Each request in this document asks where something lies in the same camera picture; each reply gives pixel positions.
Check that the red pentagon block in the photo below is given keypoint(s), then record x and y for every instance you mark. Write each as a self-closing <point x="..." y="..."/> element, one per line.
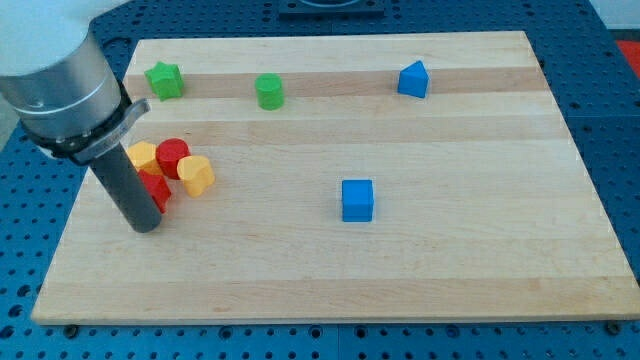
<point x="158" y="189"/>

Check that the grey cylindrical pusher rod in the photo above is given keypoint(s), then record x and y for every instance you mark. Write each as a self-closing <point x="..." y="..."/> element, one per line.
<point x="121" y="181"/>

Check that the yellow hexagon block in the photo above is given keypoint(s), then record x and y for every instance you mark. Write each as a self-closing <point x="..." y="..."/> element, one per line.
<point x="143" y="157"/>

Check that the yellow heart block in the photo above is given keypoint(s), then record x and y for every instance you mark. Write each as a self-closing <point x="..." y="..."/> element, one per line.
<point x="196" y="174"/>

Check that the blue cube block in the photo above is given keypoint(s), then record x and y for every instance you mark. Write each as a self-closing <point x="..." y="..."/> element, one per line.
<point x="357" y="200"/>

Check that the green cylinder block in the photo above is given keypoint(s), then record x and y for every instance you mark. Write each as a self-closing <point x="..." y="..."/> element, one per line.
<point x="269" y="91"/>

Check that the wooden board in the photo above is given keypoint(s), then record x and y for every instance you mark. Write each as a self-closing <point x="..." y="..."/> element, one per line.
<point x="483" y="208"/>

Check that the green star block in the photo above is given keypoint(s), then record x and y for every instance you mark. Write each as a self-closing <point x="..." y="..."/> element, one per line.
<point x="165" y="80"/>

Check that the blue triangle block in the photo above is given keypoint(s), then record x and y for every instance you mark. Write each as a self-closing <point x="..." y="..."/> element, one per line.
<point x="414" y="80"/>

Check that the red cylinder block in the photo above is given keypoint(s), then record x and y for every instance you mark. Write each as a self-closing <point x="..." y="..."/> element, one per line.
<point x="169" y="153"/>

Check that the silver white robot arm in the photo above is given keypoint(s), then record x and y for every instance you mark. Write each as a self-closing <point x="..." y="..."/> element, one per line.
<point x="53" y="72"/>

